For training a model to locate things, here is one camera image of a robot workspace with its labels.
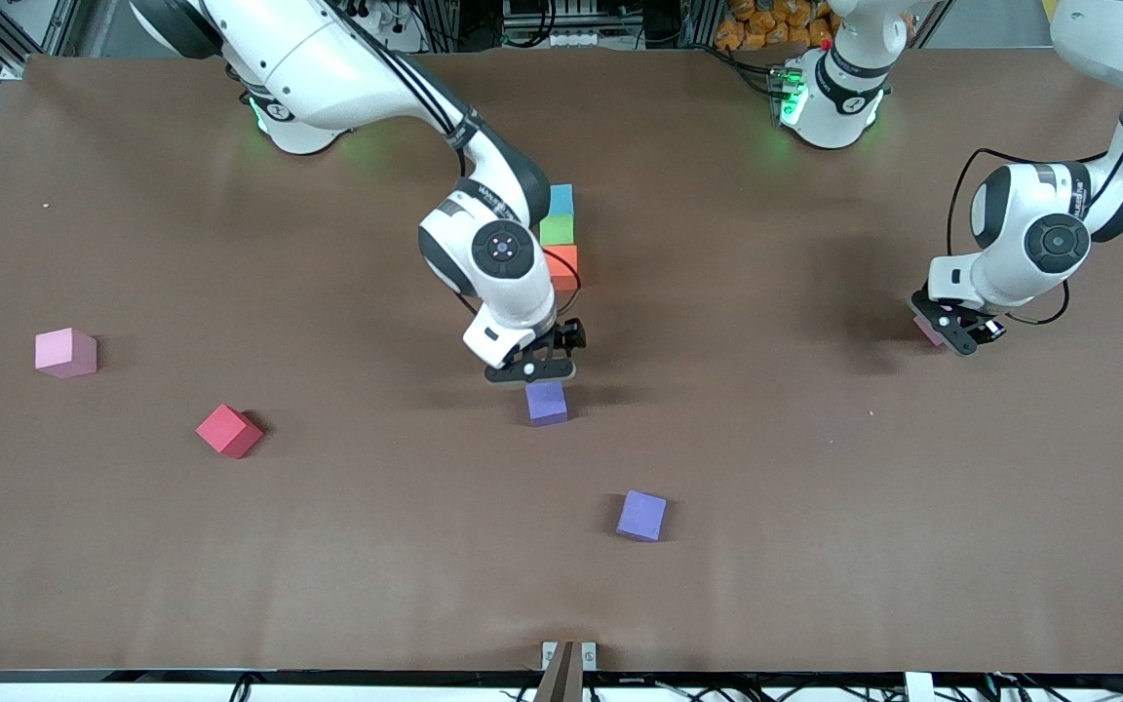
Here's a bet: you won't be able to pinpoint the purple foam cube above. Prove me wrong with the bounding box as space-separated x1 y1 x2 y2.
616 489 669 543
525 380 569 428

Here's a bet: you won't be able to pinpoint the orange foam cube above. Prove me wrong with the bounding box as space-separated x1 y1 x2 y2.
544 244 580 292

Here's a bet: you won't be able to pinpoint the brown table mat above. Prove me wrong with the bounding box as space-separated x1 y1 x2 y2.
0 47 1123 676

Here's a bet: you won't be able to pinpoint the red foam cube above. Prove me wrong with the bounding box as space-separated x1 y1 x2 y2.
196 404 265 460

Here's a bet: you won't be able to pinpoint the orange snack bags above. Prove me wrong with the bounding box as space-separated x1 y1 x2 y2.
717 0 840 52

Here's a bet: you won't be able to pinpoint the white power strip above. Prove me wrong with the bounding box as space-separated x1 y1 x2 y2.
352 0 426 55

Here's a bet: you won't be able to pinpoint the aluminium camera post with bracket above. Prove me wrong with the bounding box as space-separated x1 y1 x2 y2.
534 641 598 702

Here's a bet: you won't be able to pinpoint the aluminium frame profile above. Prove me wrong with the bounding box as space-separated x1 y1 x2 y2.
0 0 70 81

